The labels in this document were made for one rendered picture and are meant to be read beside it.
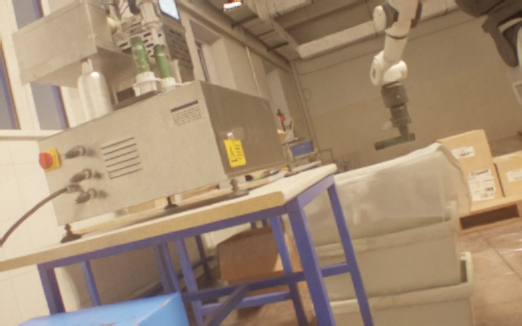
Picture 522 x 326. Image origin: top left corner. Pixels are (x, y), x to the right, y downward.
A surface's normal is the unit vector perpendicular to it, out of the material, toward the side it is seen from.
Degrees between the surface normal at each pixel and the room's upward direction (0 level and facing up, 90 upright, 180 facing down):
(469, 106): 90
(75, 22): 90
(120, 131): 90
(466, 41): 90
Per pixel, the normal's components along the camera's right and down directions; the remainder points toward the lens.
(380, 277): -0.40, 0.18
